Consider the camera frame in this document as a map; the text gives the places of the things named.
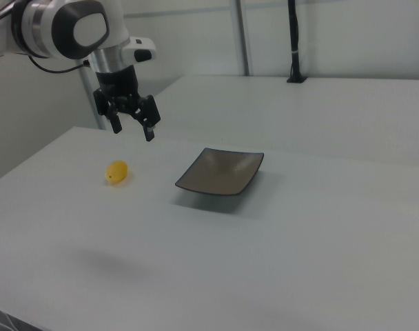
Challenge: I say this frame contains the yellow lemon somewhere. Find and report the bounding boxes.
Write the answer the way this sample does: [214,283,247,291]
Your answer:
[105,159,130,185]

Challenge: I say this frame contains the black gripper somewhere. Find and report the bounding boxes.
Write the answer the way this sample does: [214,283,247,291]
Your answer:
[93,67,162,143]

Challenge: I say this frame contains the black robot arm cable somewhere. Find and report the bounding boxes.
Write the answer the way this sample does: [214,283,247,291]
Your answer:
[28,55,92,74]

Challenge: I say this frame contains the square brown ceramic plate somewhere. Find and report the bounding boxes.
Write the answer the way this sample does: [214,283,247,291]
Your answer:
[174,148,265,197]

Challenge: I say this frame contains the aluminium frame post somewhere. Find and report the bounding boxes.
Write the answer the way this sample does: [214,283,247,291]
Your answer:
[234,0,256,77]

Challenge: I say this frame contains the black pole stand with base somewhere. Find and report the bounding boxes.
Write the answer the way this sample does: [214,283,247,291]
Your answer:
[286,0,309,84]

